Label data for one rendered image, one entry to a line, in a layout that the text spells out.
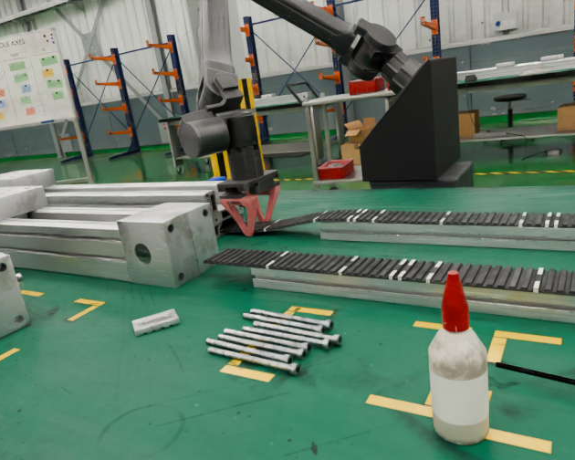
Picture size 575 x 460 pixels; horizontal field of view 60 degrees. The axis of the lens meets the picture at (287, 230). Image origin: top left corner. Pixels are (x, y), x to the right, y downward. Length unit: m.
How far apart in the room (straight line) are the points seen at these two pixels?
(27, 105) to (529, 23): 6.63
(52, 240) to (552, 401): 0.73
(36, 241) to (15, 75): 5.82
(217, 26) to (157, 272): 0.51
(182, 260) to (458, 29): 7.83
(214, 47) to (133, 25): 10.72
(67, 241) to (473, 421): 0.66
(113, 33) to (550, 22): 8.44
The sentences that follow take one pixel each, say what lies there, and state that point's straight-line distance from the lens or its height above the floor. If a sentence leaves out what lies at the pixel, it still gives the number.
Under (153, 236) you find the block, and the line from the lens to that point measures 0.70.
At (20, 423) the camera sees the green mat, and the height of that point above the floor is 0.78.
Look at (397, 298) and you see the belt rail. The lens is 0.56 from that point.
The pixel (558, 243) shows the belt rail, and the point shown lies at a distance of 0.71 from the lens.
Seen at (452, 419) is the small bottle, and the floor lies 0.80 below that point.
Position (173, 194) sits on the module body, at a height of 0.86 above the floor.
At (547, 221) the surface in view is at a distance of 0.71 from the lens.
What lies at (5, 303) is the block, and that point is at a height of 0.82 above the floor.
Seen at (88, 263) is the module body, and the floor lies 0.80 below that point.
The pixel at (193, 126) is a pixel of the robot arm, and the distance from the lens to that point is 0.80.
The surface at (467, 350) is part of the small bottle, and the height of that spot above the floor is 0.85.
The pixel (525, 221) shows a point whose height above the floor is 0.81.
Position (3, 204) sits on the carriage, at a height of 0.89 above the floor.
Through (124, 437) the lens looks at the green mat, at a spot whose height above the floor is 0.78.
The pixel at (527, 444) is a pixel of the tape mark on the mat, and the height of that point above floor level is 0.78.
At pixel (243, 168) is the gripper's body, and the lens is 0.84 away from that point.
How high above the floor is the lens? 1.03
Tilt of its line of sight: 16 degrees down
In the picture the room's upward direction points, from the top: 8 degrees counter-clockwise
